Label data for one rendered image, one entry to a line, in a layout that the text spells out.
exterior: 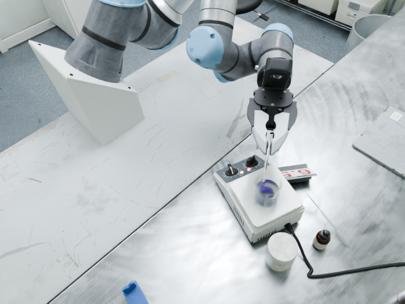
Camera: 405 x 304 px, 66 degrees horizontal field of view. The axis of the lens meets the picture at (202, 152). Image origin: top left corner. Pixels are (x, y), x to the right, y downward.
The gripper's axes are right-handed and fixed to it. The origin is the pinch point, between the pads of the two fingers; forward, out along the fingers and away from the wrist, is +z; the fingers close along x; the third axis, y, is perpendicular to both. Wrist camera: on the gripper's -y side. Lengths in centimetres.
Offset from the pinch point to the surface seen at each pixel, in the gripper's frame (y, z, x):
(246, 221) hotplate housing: 19.3, 6.0, 2.5
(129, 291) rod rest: 24.7, 22.7, 24.7
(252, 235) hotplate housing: 20.6, 8.4, 0.9
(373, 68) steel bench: 26, -56, -33
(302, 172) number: 23.8, -11.1, -9.8
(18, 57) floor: 118, -159, 215
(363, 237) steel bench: 25.8, 2.9, -23.2
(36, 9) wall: 98, -202, 211
